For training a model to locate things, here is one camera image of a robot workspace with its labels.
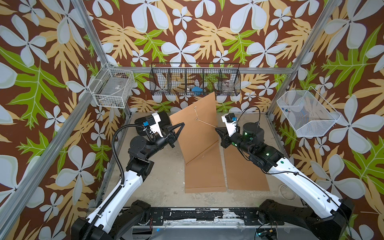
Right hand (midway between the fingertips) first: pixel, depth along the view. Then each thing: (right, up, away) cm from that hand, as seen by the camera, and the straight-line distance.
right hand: (215, 128), depth 69 cm
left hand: (-15, +2, -9) cm, 17 cm away
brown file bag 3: (+19, -28, +20) cm, 39 cm away
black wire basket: (-9, +32, +29) cm, 45 cm away
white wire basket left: (-57, +23, +16) cm, 64 cm away
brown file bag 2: (-8, -2, -3) cm, 9 cm away
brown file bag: (-4, -28, +19) cm, 34 cm away
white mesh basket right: (+55, +8, +13) cm, 57 cm away
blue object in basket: (-7, +24, +24) cm, 35 cm away
